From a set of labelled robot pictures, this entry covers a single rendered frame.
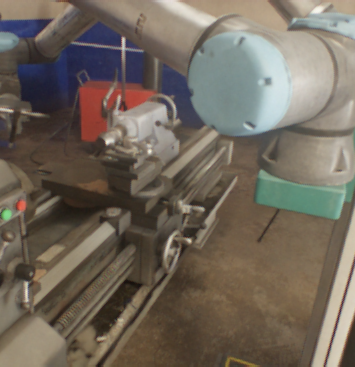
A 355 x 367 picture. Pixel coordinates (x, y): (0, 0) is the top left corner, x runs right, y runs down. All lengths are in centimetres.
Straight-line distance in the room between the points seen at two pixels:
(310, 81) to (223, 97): 13
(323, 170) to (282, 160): 7
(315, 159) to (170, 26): 34
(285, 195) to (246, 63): 30
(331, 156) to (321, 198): 8
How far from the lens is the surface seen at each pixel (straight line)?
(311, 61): 66
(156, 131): 241
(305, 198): 79
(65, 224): 209
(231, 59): 60
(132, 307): 206
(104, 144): 205
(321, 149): 78
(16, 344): 136
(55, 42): 150
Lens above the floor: 177
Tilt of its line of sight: 25 degrees down
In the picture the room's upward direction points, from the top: 4 degrees clockwise
